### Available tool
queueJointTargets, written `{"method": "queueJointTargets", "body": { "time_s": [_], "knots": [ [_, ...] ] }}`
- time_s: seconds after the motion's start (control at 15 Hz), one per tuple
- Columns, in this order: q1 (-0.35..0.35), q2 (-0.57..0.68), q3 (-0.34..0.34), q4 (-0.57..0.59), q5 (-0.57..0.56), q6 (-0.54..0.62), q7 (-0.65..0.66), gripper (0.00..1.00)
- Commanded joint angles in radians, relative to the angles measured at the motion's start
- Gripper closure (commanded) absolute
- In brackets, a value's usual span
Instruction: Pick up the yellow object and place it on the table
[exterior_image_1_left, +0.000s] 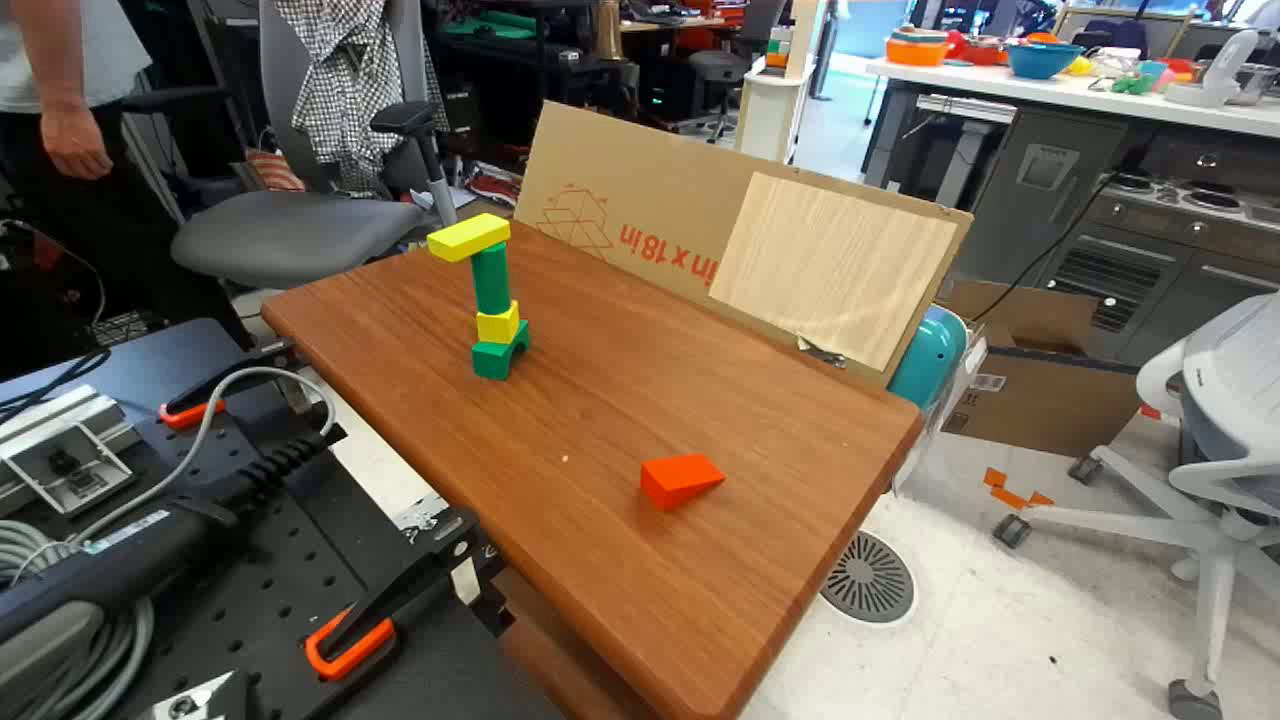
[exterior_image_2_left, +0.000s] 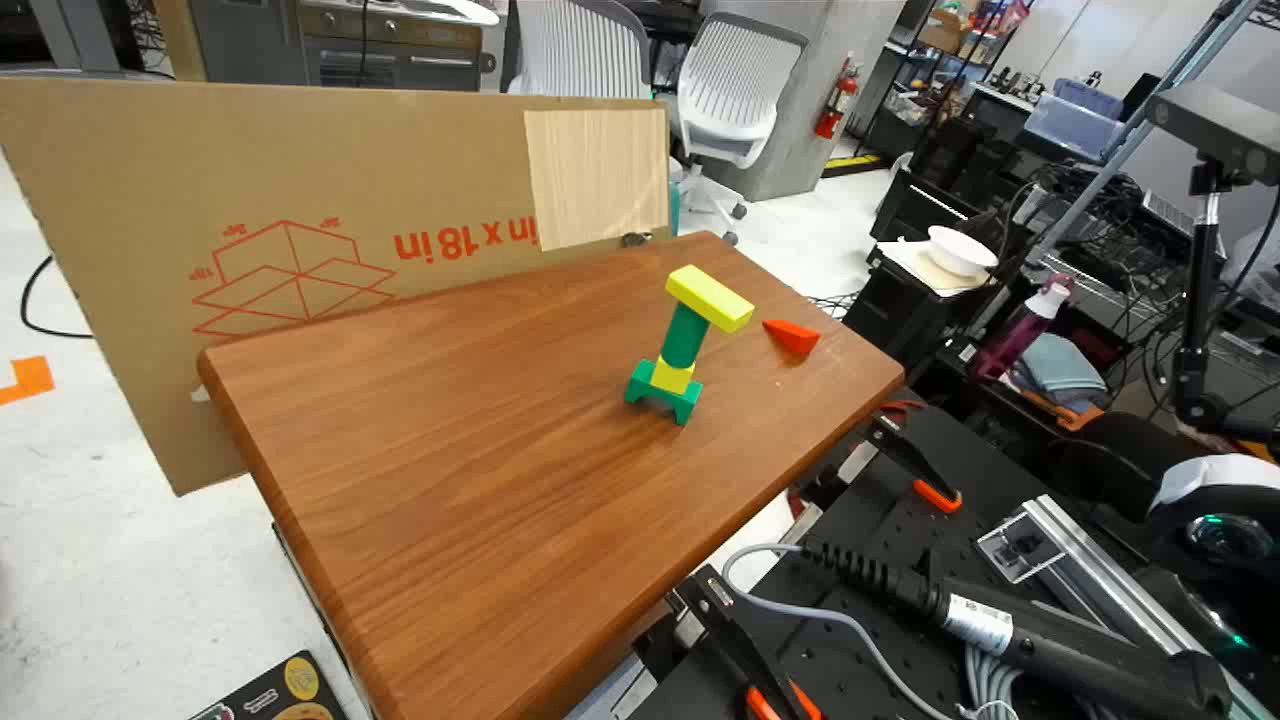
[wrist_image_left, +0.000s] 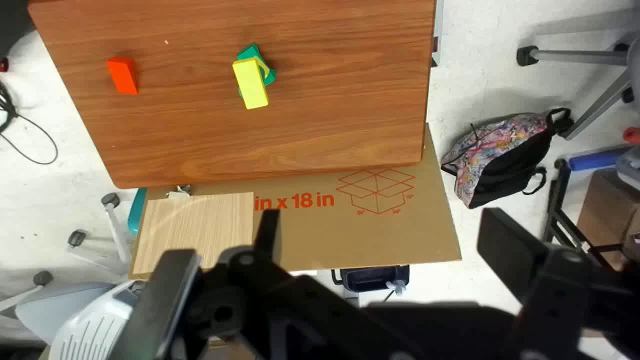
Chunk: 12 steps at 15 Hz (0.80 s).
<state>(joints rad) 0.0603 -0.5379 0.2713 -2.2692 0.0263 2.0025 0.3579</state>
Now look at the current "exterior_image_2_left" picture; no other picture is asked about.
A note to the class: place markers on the orange floor tape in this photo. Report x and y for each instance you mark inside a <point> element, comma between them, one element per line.
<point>27,383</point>

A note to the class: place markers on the green pillar block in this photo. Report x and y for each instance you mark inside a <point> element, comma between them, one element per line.
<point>687,336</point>

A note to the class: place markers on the grey office chair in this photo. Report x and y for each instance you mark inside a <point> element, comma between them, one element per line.
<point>582,44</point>

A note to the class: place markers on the large cardboard sheet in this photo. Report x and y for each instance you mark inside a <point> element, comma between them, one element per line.
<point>265,173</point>

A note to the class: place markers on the white bowl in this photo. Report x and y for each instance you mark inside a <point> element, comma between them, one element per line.
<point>962,250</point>

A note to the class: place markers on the black printed packet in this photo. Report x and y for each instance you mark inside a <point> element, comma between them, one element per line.
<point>272,689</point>

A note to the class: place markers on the white paper marker tag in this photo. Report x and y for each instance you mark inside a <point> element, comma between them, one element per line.
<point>1022,549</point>

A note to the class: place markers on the blue grey cloth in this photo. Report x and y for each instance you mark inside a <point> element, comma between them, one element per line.
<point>1065,366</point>

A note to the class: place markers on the aluminium rail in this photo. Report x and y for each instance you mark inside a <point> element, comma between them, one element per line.
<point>1113,572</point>

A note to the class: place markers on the black stereo camera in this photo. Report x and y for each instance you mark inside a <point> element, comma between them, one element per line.
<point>1223,121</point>

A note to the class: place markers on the orange wedge block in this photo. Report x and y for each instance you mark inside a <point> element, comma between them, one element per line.
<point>793,336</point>

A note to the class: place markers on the long yellow rectangular block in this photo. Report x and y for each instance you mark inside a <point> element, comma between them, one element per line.
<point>709,299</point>

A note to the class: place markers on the blue storage bin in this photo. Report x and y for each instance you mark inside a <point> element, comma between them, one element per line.
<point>1074,121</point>

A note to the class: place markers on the red fire extinguisher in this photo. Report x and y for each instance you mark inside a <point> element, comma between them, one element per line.
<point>835,101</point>

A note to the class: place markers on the small yellow block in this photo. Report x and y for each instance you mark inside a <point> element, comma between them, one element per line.
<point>674,378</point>

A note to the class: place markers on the white mesh office chair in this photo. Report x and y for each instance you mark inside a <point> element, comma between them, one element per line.
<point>733,85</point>

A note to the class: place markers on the green arch base block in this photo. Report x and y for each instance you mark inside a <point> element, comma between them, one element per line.
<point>645,388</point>

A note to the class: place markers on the black camera tripod stand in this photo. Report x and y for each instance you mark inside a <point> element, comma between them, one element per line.
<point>1203,292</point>

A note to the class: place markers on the pink water bottle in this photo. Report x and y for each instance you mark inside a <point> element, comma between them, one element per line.
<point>1015,336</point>

